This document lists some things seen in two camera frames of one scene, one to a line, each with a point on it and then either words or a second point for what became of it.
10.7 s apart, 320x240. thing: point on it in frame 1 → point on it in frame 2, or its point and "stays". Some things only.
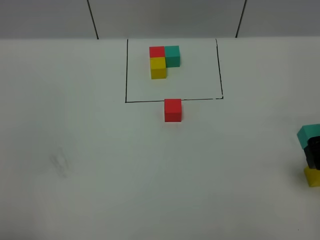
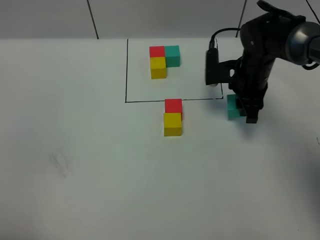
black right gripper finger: x=312 y=152 → x=247 y=75
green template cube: x=172 y=56 stays
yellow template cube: x=158 y=68 stays
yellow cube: x=312 y=176 → x=172 y=122
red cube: x=173 y=110 stays
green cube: x=308 y=131 → x=233 y=113
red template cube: x=156 y=51 stays
